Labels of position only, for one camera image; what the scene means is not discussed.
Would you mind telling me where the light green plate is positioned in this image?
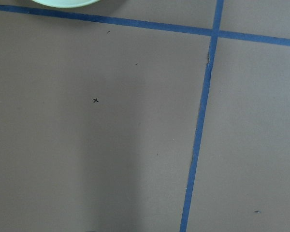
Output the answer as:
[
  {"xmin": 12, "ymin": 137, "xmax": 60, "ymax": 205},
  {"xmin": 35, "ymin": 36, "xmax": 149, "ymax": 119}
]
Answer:
[{"xmin": 33, "ymin": 0, "xmax": 99, "ymax": 8}]

